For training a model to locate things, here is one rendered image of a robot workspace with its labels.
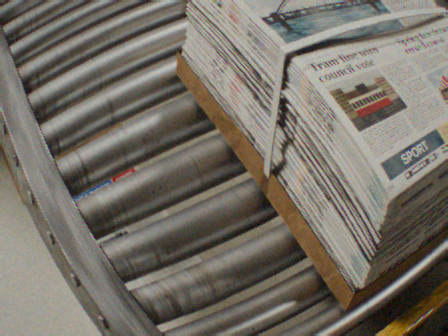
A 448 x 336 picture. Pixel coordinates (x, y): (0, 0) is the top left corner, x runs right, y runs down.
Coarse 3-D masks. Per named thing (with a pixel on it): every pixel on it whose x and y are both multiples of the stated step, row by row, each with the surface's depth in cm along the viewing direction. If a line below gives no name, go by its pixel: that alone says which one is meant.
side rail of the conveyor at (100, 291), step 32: (0, 32) 119; (0, 64) 114; (0, 96) 110; (0, 128) 115; (32, 128) 107; (32, 160) 104; (32, 192) 102; (64, 192) 102; (64, 224) 99; (64, 256) 97; (96, 256) 97; (96, 288) 95; (96, 320) 100; (128, 320) 92
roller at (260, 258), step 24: (264, 240) 101; (288, 240) 101; (216, 264) 98; (240, 264) 99; (264, 264) 99; (288, 264) 101; (144, 288) 96; (168, 288) 96; (192, 288) 96; (216, 288) 97; (240, 288) 99; (168, 312) 95
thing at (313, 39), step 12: (396, 12) 90; (408, 12) 91; (420, 12) 92; (432, 12) 93; (444, 12) 94; (348, 24) 87; (360, 24) 88; (372, 24) 88; (312, 36) 86; (324, 36) 86; (288, 48) 85; (300, 48) 85
